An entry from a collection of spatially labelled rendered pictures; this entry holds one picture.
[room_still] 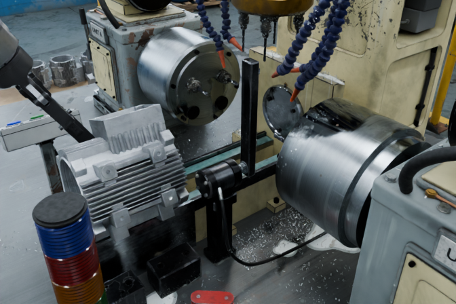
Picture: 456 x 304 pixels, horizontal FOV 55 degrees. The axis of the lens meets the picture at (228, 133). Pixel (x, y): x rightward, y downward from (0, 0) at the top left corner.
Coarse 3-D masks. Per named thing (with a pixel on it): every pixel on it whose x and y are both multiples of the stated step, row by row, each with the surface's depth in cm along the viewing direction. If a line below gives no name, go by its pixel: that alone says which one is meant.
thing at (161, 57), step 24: (144, 48) 127; (168, 48) 118; (192, 48) 114; (144, 72) 123; (168, 72) 114; (192, 72) 117; (216, 72) 122; (168, 96) 116; (192, 96) 120; (216, 96) 125; (192, 120) 124
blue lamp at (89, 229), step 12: (84, 216) 50; (36, 228) 49; (48, 228) 53; (60, 228) 48; (72, 228) 48; (84, 228) 50; (48, 240) 48; (60, 240) 48; (72, 240) 49; (84, 240) 50; (48, 252) 50; (60, 252) 49; (72, 252) 50
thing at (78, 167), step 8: (160, 136) 87; (168, 136) 86; (168, 144) 87; (56, 160) 88; (80, 160) 78; (72, 168) 78; (80, 168) 77; (176, 192) 89; (184, 192) 89; (184, 200) 90; (96, 224) 80; (96, 232) 79; (104, 232) 80
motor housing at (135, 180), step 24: (96, 144) 83; (144, 144) 86; (120, 168) 81; (144, 168) 82; (168, 168) 84; (96, 192) 79; (120, 192) 79; (144, 192) 82; (96, 216) 78; (144, 216) 87; (96, 240) 83
